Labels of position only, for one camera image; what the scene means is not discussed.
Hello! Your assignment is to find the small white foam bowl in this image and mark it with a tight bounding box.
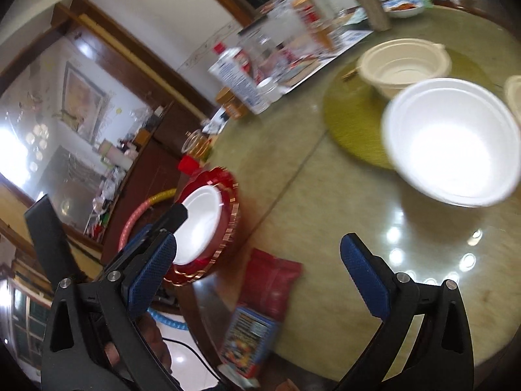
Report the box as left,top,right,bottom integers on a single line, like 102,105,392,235
173,185,223,266

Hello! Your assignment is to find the red scalloped plate gold rim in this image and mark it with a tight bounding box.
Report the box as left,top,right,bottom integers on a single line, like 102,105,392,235
163,167,240,286

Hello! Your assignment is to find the pink yellow hula hoop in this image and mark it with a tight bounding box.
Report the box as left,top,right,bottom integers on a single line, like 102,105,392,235
118,188,176,252

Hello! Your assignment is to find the blue printed card box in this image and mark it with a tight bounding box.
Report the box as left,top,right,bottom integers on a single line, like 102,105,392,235
219,306,279,379

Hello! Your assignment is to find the red snack packet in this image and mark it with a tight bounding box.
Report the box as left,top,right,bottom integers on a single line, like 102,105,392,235
238,248,303,322

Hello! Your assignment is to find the large white foam bowl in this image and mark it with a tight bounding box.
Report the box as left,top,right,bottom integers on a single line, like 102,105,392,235
381,78,520,208

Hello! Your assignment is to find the amber jar gold lid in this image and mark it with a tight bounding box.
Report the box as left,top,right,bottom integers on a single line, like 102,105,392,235
216,87,249,119

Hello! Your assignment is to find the white tube red cap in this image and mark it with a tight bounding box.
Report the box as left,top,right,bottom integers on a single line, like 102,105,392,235
208,42,269,115

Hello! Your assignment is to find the green round placemat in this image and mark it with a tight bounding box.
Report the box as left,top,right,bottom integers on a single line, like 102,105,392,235
321,44,506,171

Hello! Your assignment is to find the small white pill bottle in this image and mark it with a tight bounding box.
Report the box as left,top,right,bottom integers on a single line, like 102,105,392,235
257,77,283,103

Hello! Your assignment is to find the clear glass pitcher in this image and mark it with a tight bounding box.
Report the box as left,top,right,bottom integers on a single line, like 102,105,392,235
238,25,290,81

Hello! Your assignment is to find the beige plastic bowl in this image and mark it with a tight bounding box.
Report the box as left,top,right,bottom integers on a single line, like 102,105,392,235
356,38,452,100

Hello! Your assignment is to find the book on tray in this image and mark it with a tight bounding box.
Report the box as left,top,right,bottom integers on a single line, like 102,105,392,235
279,59,320,87

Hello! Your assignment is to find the orange tea bottle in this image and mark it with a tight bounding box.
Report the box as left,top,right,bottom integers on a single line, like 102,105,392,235
291,0,338,53

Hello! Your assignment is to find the blue white dish with food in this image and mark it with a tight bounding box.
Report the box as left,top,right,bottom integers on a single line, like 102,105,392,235
382,0,432,19

